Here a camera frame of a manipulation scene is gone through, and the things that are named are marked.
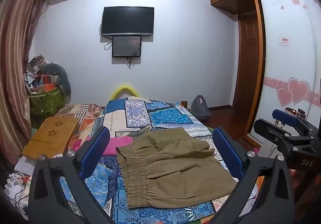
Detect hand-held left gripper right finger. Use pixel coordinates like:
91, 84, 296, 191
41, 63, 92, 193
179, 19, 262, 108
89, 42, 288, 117
212, 126, 295, 224

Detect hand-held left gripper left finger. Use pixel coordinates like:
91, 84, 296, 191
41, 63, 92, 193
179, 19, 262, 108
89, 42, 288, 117
27, 127, 114, 224

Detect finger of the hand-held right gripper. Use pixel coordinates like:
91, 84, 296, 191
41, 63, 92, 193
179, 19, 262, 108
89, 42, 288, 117
272, 108, 314, 137
254, 118, 304, 151

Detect olive green pants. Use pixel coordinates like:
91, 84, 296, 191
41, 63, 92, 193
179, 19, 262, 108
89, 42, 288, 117
116, 127, 239, 209

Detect pink cloth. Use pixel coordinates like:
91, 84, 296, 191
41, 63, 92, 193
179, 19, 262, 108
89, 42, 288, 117
84, 136, 133, 156

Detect orange striped blanket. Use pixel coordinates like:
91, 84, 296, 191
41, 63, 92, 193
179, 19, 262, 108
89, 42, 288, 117
54, 103, 104, 154

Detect wooden lap desk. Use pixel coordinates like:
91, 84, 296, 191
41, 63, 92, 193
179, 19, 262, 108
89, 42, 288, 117
22, 117, 80, 159

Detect white heart-print sliding door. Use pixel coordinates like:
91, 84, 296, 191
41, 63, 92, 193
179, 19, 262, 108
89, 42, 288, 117
258, 0, 321, 144

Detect grey bag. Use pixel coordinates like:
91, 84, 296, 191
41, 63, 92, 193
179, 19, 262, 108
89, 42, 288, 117
191, 95, 211, 121

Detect brown wooden room door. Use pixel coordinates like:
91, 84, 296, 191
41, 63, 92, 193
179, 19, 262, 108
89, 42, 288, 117
232, 12, 261, 111

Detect green patterned bag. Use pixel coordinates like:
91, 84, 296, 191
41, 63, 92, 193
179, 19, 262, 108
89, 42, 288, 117
29, 87, 66, 129

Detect yellow foam hoop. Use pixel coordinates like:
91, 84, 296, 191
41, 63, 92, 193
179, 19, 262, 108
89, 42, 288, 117
111, 85, 139, 101

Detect blue patchwork bedspread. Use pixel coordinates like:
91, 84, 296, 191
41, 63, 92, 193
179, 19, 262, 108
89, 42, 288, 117
59, 98, 266, 224

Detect white printed cloth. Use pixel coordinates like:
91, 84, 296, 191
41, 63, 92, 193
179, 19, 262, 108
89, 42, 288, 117
4, 156, 36, 214

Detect orange box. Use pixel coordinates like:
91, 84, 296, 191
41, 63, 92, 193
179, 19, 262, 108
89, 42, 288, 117
41, 76, 58, 92

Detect brown striped curtain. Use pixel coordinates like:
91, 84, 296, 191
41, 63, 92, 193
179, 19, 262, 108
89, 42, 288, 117
0, 0, 51, 162

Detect thin black cable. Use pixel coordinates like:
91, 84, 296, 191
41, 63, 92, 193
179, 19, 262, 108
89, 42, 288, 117
14, 182, 31, 206

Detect small black wall monitor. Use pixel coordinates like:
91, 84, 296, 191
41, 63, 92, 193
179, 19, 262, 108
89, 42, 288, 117
112, 36, 142, 58

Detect black wall television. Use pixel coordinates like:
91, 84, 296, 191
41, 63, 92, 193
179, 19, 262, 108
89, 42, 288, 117
100, 6, 154, 37

